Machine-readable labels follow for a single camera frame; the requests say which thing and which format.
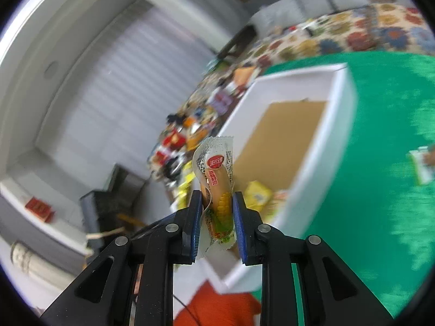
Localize white rolled mat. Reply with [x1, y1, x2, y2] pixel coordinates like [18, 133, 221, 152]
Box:
[10, 241, 73, 281]

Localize orange cloth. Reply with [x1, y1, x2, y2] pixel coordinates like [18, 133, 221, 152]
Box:
[173, 280, 262, 326]

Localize grey curtain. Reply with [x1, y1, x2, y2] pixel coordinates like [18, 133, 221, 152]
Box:
[122, 0, 252, 55]

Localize dark wooden armchair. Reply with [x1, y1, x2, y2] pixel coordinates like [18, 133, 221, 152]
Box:
[217, 25, 257, 60]

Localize white cord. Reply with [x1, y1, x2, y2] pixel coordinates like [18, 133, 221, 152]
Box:
[85, 227, 130, 255]

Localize white cardboard box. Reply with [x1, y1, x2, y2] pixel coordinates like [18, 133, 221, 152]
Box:
[170, 63, 357, 294]

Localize dark wooden chair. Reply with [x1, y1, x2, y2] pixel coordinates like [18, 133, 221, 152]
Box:
[80, 163, 150, 242]

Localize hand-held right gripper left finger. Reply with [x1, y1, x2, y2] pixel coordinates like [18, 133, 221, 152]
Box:
[40, 190, 204, 326]

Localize floral bed sheet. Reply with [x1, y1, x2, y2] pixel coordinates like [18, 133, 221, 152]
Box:
[204, 2, 434, 75]

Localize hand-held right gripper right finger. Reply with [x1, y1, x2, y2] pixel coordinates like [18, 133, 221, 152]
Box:
[232, 191, 395, 326]

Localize orange book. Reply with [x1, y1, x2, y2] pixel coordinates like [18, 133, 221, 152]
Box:
[234, 66, 260, 87]

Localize red flat box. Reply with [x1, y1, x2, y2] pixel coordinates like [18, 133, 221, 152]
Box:
[25, 197, 55, 221]

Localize pale yellow snack packet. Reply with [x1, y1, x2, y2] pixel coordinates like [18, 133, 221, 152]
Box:
[244, 181, 274, 211]

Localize white sheer curtain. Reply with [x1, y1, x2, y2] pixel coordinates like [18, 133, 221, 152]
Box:
[34, 0, 221, 177]

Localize green white snack packet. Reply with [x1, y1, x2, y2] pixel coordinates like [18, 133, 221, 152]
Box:
[408, 146, 435, 187]

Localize red gift box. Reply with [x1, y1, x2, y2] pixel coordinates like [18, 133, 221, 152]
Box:
[160, 131, 187, 152]

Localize green patterned blanket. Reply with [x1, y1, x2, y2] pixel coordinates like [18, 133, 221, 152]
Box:
[251, 51, 435, 320]

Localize clear corn sausage packet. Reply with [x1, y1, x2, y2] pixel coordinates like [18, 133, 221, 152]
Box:
[192, 136, 237, 262]

